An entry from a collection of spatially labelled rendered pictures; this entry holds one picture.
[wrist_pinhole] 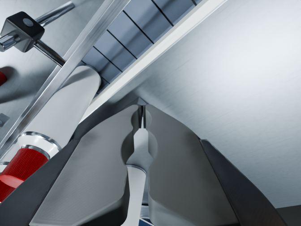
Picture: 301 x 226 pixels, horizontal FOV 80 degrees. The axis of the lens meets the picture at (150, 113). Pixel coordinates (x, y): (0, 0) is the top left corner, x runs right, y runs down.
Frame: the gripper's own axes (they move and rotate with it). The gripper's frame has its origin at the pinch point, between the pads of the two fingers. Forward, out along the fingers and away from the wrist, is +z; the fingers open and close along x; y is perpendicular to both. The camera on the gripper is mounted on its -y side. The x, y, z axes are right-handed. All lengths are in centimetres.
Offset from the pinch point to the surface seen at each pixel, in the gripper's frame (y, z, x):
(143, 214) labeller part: 73, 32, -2
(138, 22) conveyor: -3.2, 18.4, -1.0
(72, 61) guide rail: 0.4, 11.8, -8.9
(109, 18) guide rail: -4.4, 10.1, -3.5
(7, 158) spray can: 14.2, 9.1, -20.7
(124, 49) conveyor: 0.9, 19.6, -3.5
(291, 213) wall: 188, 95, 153
